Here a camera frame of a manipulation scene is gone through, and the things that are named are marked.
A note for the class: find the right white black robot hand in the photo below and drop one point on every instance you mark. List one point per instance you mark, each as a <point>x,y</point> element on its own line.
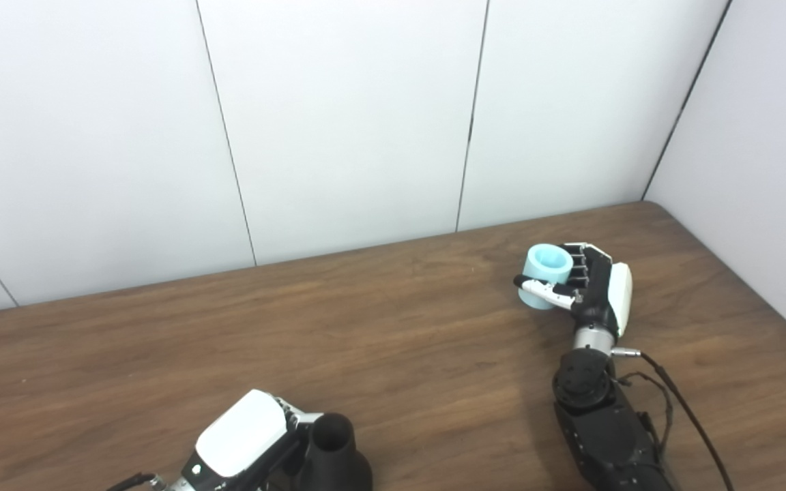
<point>601,293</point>

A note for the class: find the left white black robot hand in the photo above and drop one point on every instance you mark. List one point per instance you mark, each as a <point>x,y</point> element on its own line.
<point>239,436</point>

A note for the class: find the black funnel-shaped nozzle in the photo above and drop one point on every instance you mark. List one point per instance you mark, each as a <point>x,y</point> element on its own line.
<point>335,467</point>

